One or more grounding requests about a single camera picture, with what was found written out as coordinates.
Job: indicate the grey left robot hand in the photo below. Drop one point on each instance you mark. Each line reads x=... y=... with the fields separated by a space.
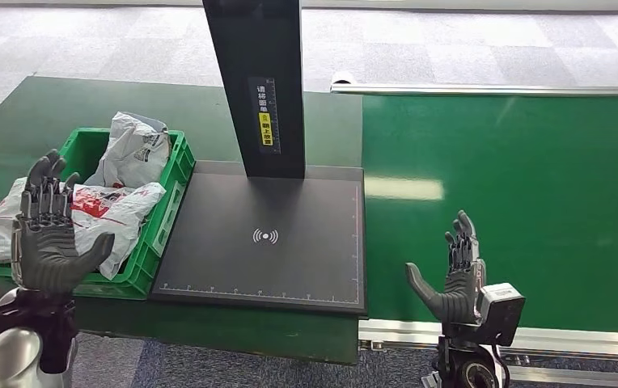
x=46 y=251

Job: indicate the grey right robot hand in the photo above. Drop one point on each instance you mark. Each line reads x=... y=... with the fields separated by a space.
x=461 y=297

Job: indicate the grey mailer bag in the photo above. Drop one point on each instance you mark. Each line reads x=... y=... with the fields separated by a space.
x=110 y=214
x=135 y=150

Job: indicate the green conveyor belt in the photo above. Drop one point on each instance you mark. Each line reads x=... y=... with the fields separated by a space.
x=555 y=160

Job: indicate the grey mailer bag, creased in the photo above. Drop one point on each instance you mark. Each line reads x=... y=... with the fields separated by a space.
x=135 y=150

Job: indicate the green plastic crate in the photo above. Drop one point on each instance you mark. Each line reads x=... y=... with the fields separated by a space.
x=172 y=187

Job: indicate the yellow and black column label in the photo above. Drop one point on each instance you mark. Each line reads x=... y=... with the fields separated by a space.
x=266 y=126

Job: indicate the black scanner column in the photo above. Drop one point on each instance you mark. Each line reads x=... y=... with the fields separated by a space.
x=258 y=53

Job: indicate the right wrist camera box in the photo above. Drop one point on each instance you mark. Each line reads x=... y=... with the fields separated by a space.
x=502 y=313

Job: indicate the wide aluminium conveyor rail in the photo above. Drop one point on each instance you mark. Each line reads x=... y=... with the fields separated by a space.
x=394 y=334

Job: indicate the metal conveyor frame bracket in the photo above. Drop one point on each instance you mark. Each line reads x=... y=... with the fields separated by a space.
x=431 y=381

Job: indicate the thin aluminium conveyor rail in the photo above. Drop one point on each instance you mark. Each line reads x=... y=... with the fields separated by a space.
x=475 y=88

